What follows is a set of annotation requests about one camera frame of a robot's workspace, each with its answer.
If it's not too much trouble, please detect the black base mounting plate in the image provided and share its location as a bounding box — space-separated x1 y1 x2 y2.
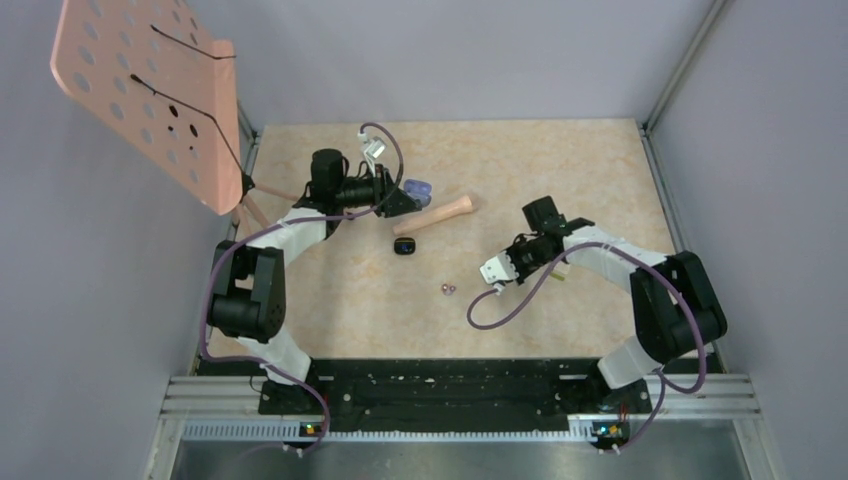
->
196 358 652 433

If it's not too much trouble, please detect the aluminium frame rail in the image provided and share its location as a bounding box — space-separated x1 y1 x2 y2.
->
144 361 786 479

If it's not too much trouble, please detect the grey-blue oval case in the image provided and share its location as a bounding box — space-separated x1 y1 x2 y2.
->
403 178 433 208

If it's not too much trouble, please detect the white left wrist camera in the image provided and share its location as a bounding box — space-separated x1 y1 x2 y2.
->
357 133 386 170

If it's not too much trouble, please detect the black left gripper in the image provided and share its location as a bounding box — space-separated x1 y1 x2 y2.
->
334 163 421 218

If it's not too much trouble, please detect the pink perforated board stand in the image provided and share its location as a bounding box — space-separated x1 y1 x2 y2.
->
50 0 294 228

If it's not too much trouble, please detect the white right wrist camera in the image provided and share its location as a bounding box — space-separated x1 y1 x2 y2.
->
479 251 519 295

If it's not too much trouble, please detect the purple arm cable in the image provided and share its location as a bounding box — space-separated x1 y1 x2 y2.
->
466 241 709 454
198 121 405 457

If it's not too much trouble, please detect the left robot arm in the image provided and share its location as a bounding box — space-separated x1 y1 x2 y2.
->
205 148 422 414

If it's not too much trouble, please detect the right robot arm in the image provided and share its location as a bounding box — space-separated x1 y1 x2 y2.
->
480 196 728 412

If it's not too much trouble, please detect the black earbud charging case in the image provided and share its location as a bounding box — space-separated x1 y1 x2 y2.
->
393 237 417 256

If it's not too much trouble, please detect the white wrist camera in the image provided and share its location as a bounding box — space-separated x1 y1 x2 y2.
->
357 133 386 170
479 251 519 295

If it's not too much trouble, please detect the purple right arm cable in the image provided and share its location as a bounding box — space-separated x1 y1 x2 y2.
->
466 241 709 454

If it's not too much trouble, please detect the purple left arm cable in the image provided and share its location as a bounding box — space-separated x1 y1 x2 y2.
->
198 121 405 457

